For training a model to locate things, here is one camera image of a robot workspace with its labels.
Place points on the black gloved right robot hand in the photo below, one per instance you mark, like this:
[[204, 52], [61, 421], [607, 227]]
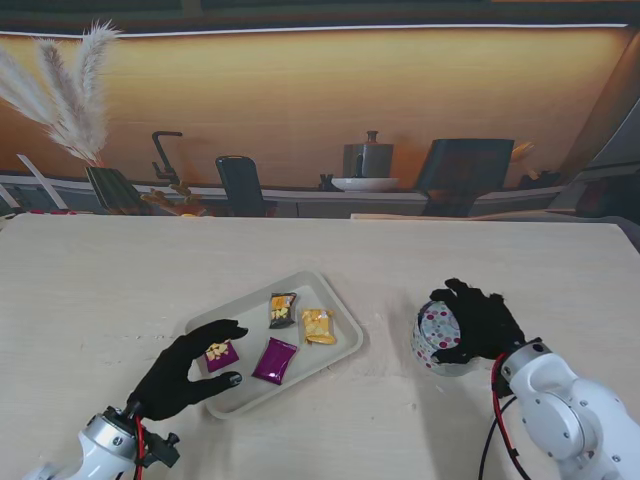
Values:
[[487, 330]]

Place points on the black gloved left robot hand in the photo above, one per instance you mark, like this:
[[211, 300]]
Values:
[[165, 385]]

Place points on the round polka dot box lid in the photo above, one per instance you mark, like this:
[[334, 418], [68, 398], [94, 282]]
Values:
[[440, 325]]

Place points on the purple cookie packet with picture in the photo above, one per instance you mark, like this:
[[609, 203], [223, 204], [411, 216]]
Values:
[[223, 361]]

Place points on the round polka dot cookie box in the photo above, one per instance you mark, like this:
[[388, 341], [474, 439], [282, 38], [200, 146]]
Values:
[[422, 357]]

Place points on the plain purple cookie packet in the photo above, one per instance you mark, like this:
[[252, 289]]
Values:
[[274, 362]]

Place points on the dark brown cookie packet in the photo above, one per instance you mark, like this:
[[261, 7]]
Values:
[[282, 312]]

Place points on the beige rectangular tray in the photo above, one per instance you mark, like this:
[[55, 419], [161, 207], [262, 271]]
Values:
[[312, 361]]

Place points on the yellow cookie packet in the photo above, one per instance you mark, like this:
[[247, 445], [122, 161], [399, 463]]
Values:
[[317, 327]]

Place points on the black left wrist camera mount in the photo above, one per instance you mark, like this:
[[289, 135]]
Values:
[[162, 450]]

